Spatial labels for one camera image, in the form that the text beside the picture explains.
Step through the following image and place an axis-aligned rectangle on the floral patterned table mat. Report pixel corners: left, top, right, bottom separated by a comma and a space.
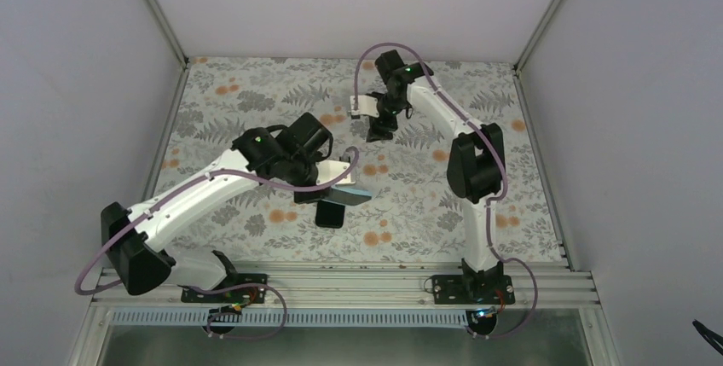
156, 57, 562, 263

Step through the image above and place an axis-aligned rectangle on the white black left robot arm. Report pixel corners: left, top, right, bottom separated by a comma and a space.
101, 113, 333, 302

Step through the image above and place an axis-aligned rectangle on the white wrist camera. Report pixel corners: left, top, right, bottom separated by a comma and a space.
316, 160, 356, 186
349, 95, 379, 119

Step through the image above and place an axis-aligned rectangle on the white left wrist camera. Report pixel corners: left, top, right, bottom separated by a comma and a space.
316, 160, 356, 186

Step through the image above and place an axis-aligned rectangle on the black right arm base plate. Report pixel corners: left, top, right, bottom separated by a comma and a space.
429, 275, 516, 305

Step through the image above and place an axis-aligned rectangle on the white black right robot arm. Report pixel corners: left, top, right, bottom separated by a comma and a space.
351, 49, 506, 304

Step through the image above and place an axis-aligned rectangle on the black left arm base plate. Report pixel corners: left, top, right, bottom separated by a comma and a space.
180, 273, 269, 305

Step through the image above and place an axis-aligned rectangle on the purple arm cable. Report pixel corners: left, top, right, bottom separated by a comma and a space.
352, 42, 540, 340
74, 146, 361, 342

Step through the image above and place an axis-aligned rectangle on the slotted grey cable duct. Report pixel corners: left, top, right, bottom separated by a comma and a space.
109, 307, 468, 328

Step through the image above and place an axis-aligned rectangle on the black object at corner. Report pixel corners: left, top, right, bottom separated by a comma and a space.
691, 319, 723, 355

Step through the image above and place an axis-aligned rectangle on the aluminium mounting rail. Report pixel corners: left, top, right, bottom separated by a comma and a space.
91, 264, 601, 311

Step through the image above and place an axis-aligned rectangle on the light blue phone case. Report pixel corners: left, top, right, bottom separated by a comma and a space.
323, 186, 373, 206

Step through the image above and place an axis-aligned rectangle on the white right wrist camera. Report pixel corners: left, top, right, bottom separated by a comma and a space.
349, 95, 379, 119

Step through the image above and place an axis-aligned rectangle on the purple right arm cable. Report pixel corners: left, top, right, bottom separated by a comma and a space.
352, 42, 540, 340

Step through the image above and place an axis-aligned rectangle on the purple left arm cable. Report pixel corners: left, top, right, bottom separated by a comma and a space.
74, 146, 361, 342

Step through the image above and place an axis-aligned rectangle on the black phone on mat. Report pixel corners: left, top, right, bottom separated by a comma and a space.
314, 201, 346, 229

